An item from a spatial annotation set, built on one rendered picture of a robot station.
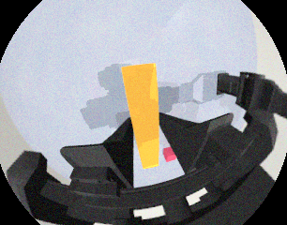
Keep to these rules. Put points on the orange bar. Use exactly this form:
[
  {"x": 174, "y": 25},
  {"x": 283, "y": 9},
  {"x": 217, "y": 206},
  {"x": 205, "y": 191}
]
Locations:
[{"x": 141, "y": 85}]

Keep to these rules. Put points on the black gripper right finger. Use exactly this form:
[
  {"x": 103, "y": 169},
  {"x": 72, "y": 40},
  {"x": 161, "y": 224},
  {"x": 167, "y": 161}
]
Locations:
[{"x": 188, "y": 139}]

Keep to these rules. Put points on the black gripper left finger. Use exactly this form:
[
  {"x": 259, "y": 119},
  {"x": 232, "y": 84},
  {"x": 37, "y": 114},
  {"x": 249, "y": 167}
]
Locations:
[{"x": 116, "y": 152}]

